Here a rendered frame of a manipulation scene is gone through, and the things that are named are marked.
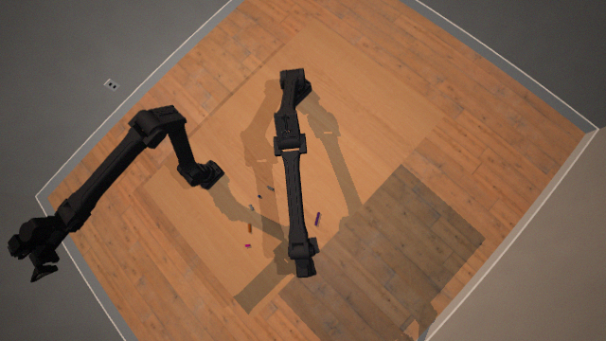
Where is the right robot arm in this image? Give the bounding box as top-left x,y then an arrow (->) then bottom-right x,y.
8,105 -> 222,258

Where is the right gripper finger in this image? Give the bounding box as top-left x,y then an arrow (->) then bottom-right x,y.
18,251 -> 31,260
30,265 -> 58,282

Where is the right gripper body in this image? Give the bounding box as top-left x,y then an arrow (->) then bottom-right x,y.
29,241 -> 60,273

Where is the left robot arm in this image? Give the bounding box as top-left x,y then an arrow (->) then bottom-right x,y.
274,68 -> 316,278

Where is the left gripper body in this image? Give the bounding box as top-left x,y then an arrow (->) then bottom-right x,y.
309,237 -> 320,254

